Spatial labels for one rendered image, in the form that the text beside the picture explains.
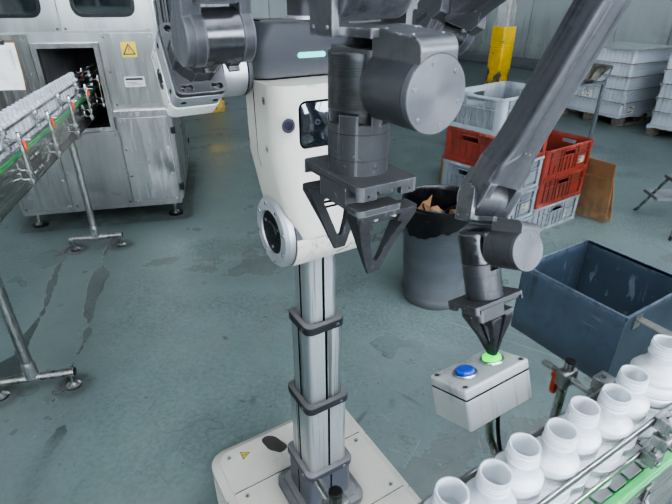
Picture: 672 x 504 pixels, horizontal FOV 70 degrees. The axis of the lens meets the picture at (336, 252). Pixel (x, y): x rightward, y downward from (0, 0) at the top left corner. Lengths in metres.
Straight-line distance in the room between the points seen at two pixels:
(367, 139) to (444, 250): 2.26
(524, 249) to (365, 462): 1.19
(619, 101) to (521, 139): 7.30
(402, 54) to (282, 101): 0.53
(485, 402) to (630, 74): 7.34
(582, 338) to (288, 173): 0.92
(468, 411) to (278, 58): 0.68
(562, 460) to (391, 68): 0.51
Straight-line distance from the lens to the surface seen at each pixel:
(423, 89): 0.36
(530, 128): 0.73
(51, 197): 4.34
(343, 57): 0.42
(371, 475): 1.72
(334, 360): 1.26
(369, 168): 0.44
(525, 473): 0.66
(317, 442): 1.41
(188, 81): 0.87
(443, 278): 2.77
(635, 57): 7.93
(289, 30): 0.96
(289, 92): 0.88
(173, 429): 2.29
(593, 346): 1.45
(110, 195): 4.23
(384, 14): 0.44
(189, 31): 0.73
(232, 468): 1.77
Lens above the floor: 1.63
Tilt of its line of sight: 28 degrees down
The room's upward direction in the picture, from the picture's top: straight up
